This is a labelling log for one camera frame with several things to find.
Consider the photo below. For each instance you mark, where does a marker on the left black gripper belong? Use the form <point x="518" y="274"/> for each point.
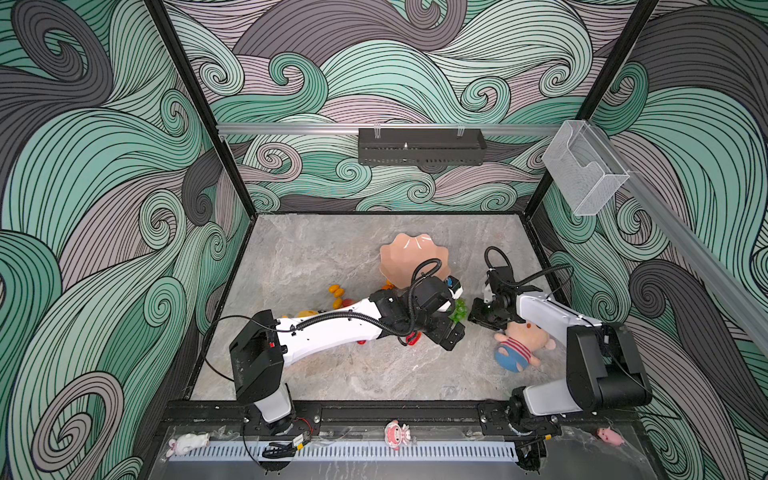
<point x="439" y="335"/>

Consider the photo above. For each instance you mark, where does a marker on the pink boy plush doll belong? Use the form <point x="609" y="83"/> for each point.
<point x="517" y="345"/>

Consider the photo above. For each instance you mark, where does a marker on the white rabbit figurine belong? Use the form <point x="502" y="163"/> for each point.
<point x="184" y="444"/>

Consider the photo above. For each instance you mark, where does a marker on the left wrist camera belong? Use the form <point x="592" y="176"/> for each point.
<point x="451" y="293"/>

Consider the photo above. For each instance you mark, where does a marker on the pink pig figurine right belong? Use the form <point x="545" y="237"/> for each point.
<point x="611" y="437"/>

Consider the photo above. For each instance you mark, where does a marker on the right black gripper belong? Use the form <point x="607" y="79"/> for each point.
<point x="477" y="317"/>

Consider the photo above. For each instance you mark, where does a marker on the pink pig figurine centre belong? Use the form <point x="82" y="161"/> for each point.
<point x="397" y="435"/>

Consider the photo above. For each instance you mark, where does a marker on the pink scalloped fruit bowl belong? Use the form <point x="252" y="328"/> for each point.
<point x="399" y="258"/>

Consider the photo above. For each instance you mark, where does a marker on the pink pig figurine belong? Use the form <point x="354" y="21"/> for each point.
<point x="611" y="437"/>
<point x="397" y="435"/>

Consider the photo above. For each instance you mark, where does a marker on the green fake grape bunch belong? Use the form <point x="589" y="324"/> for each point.
<point x="460" y="312"/>

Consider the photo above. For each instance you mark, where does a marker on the clear acrylic wall box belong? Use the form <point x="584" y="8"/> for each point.
<point x="585" y="167"/>

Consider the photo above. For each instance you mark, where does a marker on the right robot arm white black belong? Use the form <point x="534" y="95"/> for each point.
<point x="603" y="366"/>

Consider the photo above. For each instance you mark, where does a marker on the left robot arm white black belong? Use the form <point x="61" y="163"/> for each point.
<point x="266" y="345"/>

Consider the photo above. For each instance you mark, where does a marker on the black wall tray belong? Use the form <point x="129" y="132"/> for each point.
<point x="431" y="149"/>

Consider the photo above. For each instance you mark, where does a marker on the aluminium rail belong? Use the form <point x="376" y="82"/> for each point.
<point x="303" y="128"/>

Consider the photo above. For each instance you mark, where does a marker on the white slotted cable duct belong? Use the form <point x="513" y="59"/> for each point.
<point x="453" y="451"/>

